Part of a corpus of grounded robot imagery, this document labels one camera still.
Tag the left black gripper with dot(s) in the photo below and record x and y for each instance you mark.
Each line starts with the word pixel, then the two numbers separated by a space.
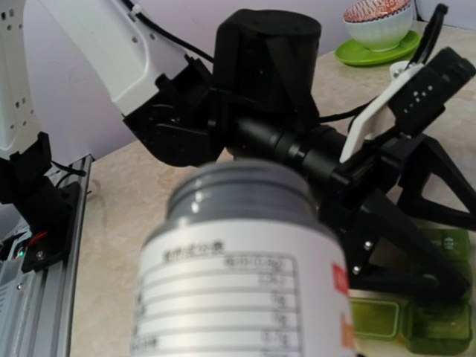
pixel 385 251

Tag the green weekly pill organizer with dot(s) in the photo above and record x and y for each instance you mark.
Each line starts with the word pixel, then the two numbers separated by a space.
pixel 427 326

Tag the orange pill bottle grey cap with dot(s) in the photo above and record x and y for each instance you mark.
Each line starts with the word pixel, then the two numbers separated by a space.
pixel 241 267

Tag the small white pill bottle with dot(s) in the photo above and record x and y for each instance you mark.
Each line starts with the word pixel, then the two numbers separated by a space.
pixel 397 68

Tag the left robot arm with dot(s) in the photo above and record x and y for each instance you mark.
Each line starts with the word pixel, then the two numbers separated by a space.
pixel 253 99

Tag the red patterned white bowl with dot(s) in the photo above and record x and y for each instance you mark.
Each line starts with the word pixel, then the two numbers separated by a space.
pixel 379 25

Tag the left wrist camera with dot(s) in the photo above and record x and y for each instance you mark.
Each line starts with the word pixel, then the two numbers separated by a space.
pixel 411 102

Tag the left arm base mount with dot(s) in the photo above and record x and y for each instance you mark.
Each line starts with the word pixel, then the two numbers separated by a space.
pixel 49 210

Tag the front aluminium rail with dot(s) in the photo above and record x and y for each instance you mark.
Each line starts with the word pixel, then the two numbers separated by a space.
pixel 37 307

